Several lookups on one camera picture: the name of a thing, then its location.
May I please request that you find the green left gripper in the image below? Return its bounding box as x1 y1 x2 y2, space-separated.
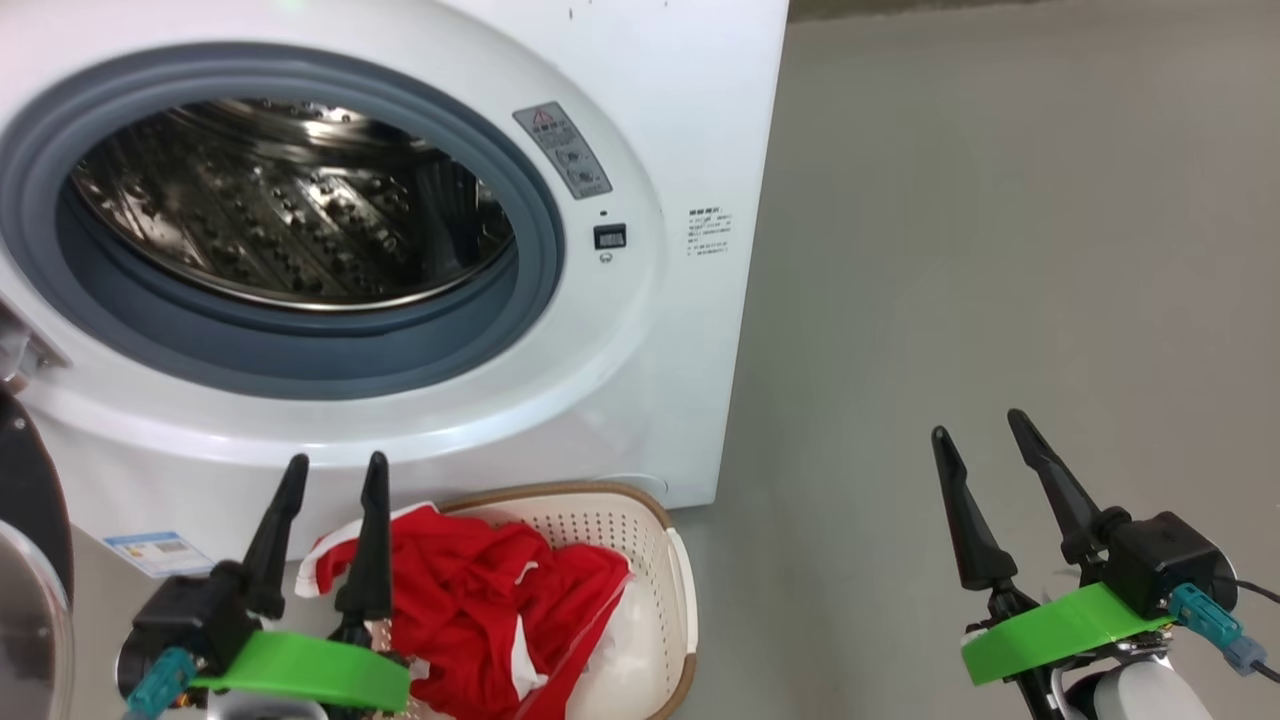
190 451 411 720

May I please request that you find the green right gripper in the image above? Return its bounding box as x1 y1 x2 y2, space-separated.
931 408 1173 687

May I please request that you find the red and white garment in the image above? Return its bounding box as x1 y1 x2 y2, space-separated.
296 503 633 720

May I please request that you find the round black glass washer door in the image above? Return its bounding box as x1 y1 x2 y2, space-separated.
0 385 76 720

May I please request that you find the white front-load washing machine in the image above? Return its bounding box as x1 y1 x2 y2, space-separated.
0 0 791 581

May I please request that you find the cream perforated basket brown rim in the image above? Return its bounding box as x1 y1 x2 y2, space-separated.
400 482 698 720

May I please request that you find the blue energy label sticker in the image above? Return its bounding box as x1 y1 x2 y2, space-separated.
102 530 216 579

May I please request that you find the grey warning sticker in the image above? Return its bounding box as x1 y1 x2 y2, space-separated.
513 101 614 200

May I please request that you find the left camera cable teal plug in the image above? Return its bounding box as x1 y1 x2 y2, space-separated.
125 647 198 720

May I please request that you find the camera cable teal plug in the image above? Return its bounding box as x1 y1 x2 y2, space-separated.
1168 575 1280 683
125 647 198 720

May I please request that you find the right camera cable teal plug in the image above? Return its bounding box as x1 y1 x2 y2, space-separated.
1168 575 1280 683

